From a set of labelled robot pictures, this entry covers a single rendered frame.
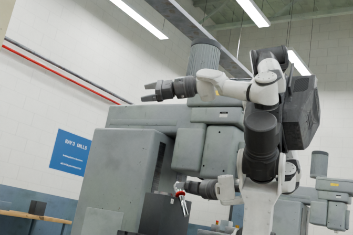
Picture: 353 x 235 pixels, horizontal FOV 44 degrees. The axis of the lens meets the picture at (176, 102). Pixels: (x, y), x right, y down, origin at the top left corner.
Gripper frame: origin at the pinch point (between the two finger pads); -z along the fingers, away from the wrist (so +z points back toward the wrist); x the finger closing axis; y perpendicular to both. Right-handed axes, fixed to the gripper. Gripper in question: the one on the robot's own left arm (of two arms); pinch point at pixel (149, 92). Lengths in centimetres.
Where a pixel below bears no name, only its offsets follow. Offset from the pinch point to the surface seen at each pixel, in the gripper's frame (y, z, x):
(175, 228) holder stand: -68, -2, -9
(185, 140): -64, 0, 57
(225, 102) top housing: -45, 26, 64
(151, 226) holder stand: -60, -11, -14
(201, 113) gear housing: -52, 12, 66
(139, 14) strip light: -128, -117, 541
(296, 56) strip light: -258, 136, 572
